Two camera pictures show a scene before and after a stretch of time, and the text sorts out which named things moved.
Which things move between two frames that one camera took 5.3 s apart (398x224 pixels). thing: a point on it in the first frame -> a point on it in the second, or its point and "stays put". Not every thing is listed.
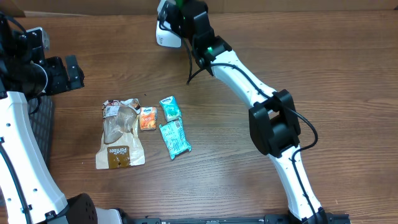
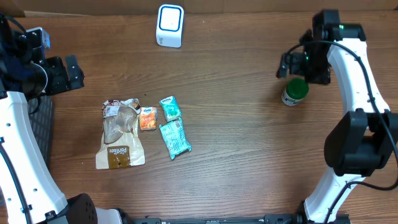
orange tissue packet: (148, 118) stays put
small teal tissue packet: (170, 109) stays put
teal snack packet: (175, 135) stays put
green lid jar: (180, 4) -> (296, 90)
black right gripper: (184, 34) -> (323, 76)
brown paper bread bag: (122, 145) stays put
